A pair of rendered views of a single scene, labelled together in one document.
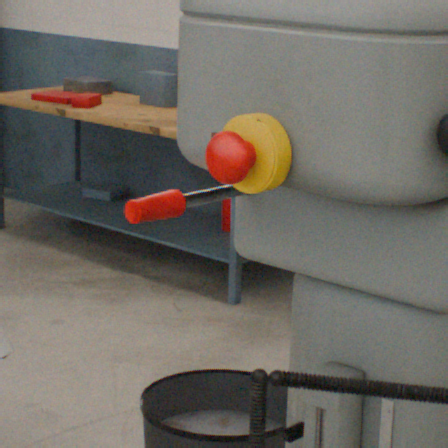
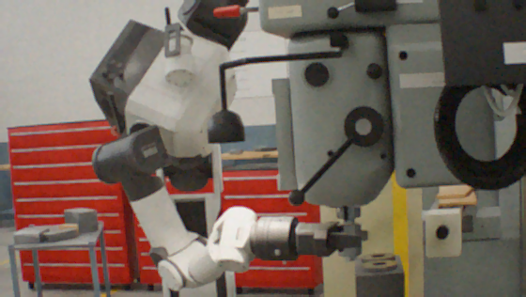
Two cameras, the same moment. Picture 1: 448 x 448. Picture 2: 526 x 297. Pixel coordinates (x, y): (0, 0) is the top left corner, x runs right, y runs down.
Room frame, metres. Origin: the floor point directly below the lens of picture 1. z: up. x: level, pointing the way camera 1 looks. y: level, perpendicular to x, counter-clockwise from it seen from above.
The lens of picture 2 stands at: (0.12, -1.45, 1.51)
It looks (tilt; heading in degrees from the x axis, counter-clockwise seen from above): 3 degrees down; 60
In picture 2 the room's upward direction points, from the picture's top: 4 degrees counter-clockwise
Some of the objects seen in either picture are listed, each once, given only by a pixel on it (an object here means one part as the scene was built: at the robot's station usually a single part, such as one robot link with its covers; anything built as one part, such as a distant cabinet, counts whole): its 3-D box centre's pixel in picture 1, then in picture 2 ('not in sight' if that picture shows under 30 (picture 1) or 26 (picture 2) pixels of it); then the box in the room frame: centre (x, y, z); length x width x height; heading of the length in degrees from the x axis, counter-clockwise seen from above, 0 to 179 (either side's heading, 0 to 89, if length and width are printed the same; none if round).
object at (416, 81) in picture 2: not in sight; (442, 112); (1.16, -0.31, 1.47); 0.24 x 0.19 x 0.26; 48
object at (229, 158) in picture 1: (233, 156); not in sight; (0.83, -0.01, 1.76); 0.04 x 0.03 x 0.04; 48
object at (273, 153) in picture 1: (254, 153); not in sight; (0.85, -0.02, 1.76); 0.06 x 0.02 x 0.06; 48
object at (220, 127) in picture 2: not in sight; (225, 126); (0.84, -0.03, 1.47); 0.07 x 0.07 x 0.06
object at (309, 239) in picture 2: not in sight; (304, 240); (0.96, -0.11, 1.24); 0.13 x 0.12 x 0.10; 41
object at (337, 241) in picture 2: not in sight; (345, 242); (0.99, -0.20, 1.24); 0.06 x 0.02 x 0.03; 131
